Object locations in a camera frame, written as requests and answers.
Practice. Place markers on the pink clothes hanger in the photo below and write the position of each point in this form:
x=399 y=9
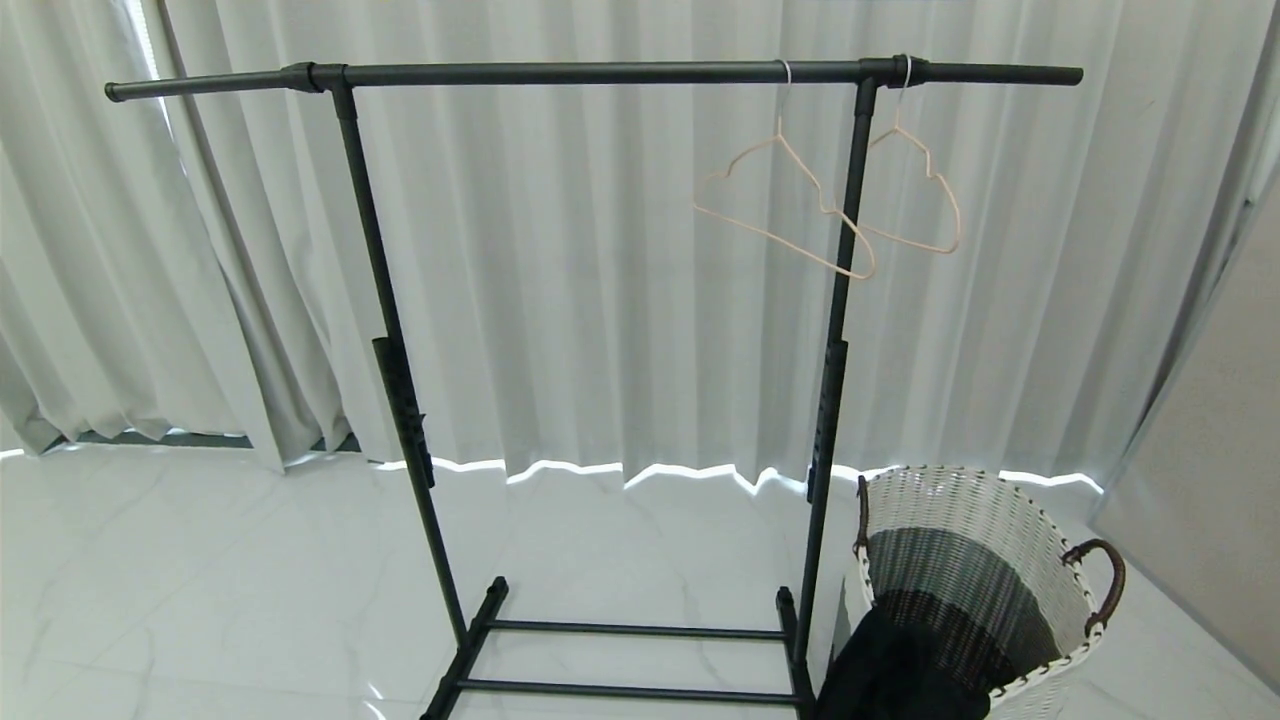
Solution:
x=780 y=243
x=910 y=242

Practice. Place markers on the black clothes rack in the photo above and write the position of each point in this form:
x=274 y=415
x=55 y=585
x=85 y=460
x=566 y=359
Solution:
x=600 y=72

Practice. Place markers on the white laundry basket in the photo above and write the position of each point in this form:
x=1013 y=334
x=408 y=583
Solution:
x=950 y=500

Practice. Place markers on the black garment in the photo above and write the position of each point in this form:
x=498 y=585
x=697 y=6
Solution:
x=890 y=670

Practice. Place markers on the white curtain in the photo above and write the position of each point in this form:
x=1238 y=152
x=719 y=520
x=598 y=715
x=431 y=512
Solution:
x=600 y=300

